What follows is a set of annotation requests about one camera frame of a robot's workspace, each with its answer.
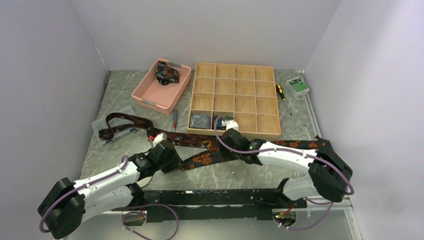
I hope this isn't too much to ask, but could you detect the red patterned dark tie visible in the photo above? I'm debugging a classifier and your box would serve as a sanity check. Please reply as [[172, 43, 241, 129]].
[[98, 112, 218, 151]]

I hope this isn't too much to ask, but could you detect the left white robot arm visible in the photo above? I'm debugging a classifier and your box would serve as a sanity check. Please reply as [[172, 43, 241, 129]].
[[37, 140, 183, 240]]

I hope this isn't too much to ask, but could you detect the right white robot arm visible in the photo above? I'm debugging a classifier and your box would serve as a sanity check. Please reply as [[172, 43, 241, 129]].
[[217, 128, 355, 208]]

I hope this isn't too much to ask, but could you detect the white tape roll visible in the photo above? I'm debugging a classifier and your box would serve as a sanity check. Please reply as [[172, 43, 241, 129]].
[[137, 176, 153, 188]]

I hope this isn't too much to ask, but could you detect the rolled grey-blue tie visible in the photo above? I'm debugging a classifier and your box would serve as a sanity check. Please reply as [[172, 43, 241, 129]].
[[188, 113, 212, 130]]

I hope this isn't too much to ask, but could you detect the red blue screwdriver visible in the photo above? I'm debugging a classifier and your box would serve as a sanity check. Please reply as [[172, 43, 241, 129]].
[[172, 109, 179, 133]]

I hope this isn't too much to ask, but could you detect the wooden compartment tray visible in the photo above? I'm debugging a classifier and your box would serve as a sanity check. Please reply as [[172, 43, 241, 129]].
[[187, 62, 282, 140]]

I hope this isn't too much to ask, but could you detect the yellow black screwdriver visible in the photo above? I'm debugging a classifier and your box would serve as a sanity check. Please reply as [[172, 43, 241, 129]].
[[275, 84, 293, 116]]

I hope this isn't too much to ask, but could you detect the pink plastic basket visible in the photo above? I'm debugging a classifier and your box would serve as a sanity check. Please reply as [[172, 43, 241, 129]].
[[131, 58, 192, 115]]

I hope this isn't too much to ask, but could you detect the green white small box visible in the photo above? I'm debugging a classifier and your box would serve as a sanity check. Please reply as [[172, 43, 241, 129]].
[[285, 75, 310, 98]]

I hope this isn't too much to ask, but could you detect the crumpled floral tie in basket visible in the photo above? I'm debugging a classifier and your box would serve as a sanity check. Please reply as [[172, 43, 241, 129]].
[[155, 61, 180, 86]]

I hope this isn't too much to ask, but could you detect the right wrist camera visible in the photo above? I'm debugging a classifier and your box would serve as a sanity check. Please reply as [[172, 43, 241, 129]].
[[221, 119, 239, 131]]

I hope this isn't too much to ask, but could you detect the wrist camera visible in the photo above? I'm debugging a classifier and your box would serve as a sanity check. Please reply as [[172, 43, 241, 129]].
[[221, 119, 239, 131], [148, 132, 167, 148]]

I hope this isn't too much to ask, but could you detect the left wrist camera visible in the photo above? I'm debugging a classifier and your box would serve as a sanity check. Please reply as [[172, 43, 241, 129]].
[[148, 132, 167, 148]]

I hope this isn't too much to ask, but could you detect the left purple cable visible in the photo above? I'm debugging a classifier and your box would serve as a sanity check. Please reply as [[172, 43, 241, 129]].
[[39, 154, 130, 233]]

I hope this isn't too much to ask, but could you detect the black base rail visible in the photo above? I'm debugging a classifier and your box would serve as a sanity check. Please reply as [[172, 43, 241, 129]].
[[128, 188, 307, 223]]

